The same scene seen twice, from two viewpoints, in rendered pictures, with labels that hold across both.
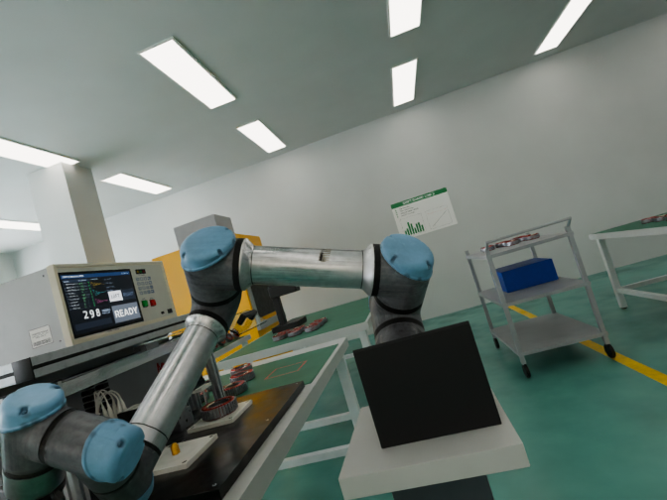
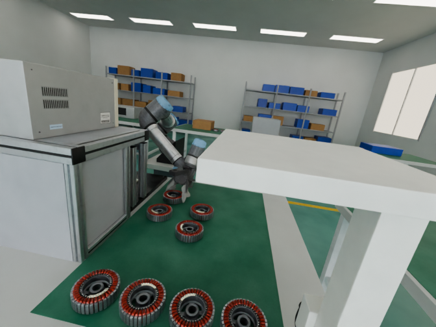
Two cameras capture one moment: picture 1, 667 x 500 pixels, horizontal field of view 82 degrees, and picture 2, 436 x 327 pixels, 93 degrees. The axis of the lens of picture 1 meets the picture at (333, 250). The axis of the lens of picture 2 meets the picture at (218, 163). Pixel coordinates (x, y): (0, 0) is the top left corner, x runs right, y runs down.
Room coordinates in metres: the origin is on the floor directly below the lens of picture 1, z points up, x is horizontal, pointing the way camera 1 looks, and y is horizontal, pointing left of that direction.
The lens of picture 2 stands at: (0.50, 1.63, 1.28)
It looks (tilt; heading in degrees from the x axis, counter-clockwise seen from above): 17 degrees down; 267
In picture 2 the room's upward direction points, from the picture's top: 7 degrees clockwise
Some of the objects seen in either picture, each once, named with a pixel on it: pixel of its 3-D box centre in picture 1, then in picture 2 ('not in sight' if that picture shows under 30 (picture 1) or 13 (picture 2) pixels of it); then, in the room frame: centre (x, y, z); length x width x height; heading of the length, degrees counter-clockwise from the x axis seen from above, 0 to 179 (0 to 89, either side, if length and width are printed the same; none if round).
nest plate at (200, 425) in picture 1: (221, 416); not in sight; (1.22, 0.49, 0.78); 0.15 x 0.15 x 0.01; 81
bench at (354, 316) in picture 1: (330, 360); not in sight; (3.48, 0.32, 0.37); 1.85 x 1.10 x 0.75; 171
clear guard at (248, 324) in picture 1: (207, 331); not in sight; (1.29, 0.48, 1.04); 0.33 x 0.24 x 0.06; 81
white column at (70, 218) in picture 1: (93, 300); not in sight; (4.63, 2.96, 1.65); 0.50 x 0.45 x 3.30; 81
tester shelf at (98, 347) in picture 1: (78, 353); (38, 130); (1.15, 0.82, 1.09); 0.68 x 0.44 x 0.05; 171
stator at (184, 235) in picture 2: not in sight; (189, 230); (0.54, 0.91, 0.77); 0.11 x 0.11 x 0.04
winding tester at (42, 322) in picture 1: (71, 312); (30, 95); (1.17, 0.82, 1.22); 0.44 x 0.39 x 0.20; 171
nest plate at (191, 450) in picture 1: (177, 455); not in sight; (0.98, 0.53, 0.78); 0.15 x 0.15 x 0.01; 81
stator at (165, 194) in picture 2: not in sight; (173, 196); (0.66, 0.63, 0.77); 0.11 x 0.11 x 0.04
